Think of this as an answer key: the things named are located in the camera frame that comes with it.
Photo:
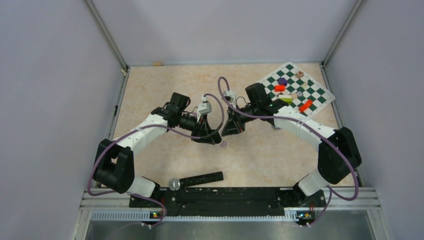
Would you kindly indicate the small wooden cube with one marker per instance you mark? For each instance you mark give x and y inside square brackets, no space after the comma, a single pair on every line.
[299,74]

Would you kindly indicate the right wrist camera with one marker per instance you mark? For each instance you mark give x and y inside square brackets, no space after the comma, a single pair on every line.
[230,96]

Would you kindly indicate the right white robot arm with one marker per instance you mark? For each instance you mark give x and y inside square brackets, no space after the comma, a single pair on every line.
[338,154]

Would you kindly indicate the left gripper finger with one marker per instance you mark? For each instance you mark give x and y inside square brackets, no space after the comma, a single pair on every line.
[203,123]
[207,136]

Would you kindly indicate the black microphone silver head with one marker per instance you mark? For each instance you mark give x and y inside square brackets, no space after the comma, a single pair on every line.
[176,184]

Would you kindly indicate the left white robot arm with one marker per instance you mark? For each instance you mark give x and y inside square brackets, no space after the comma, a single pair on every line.
[114,164]

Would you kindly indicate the green white chessboard mat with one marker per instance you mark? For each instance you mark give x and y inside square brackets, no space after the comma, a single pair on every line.
[316,91]

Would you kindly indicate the red block lower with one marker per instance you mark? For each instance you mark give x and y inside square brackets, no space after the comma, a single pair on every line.
[305,106]

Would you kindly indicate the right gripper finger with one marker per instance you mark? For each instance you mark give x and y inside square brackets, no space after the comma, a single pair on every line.
[235,127]
[227,127]

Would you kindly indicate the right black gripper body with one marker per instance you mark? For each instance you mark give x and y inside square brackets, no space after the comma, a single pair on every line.
[240,117]

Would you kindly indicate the red block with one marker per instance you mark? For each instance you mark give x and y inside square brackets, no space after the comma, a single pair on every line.
[305,106]
[279,88]

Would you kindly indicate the purple block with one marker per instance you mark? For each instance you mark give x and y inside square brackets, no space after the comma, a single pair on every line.
[282,81]

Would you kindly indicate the cork stopper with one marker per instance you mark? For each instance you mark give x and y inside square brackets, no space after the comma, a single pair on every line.
[157,64]

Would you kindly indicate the red block upper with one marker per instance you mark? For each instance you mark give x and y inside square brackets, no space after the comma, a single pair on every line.
[279,88]

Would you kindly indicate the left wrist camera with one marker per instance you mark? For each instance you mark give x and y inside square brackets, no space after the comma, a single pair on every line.
[204,108]

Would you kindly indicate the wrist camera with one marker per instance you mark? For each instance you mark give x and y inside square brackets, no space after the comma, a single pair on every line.
[204,108]
[230,96]

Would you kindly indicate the yellow green block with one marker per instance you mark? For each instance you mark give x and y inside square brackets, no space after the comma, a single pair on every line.
[286,98]

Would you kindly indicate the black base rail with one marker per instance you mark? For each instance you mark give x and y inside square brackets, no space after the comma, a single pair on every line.
[221,201]

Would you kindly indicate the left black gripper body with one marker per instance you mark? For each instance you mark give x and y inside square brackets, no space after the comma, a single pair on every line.
[190,123]

